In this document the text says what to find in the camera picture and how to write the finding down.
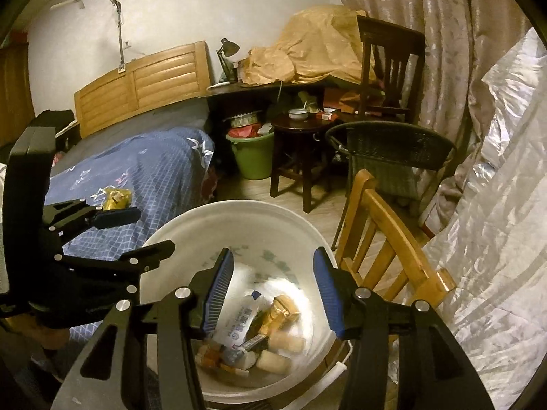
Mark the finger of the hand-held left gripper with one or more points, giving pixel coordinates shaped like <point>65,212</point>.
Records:
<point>145,256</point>
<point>115,218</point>

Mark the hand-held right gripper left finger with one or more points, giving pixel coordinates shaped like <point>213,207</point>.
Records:
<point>220,290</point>

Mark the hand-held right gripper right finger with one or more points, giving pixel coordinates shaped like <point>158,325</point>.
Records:
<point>329,290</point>

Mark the white plastic bucket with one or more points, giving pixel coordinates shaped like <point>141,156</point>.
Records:
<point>171,239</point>

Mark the person's left hand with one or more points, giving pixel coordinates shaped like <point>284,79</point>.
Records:
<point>51,333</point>

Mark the yellow snack packet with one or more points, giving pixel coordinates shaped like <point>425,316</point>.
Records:
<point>117,198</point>

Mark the golden snack packet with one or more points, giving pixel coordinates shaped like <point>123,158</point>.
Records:
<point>280,314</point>

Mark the small dark packet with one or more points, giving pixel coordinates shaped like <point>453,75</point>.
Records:
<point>250,344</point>

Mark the blue checked blanket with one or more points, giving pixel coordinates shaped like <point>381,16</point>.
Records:
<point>158,171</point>

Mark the light wooden chair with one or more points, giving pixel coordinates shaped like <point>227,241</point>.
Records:
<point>393,235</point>

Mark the bed with dark sheet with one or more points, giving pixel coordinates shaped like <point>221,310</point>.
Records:
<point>149,126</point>

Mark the wooden headboard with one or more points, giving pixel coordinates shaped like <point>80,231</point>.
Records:
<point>145,85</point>

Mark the green plastic bucket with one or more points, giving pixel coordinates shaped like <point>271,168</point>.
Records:
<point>254,158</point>

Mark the dark wicker chair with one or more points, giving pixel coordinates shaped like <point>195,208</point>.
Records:
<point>393,153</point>

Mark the patterned round basket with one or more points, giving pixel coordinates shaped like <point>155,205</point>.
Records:
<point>243,119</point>

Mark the round dark wooden stool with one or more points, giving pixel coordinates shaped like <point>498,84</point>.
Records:
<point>295,130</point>

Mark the red box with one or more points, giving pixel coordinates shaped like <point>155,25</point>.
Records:
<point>328,116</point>

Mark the white bowl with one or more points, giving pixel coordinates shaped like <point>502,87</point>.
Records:
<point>297,113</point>

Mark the silver plastic sheet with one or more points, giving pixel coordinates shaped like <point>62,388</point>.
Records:
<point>500,230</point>

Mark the dark wooden desk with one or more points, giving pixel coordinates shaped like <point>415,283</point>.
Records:
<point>256,87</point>

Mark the black desk lamp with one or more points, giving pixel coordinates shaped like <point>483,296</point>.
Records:
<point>228,47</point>

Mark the orange cloth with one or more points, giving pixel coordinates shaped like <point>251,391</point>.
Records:
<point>316,42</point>

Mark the dark wooden chair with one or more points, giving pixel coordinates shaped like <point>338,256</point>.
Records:
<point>391,42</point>

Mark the patterned beige curtain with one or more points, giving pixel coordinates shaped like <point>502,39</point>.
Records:
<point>448,30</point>

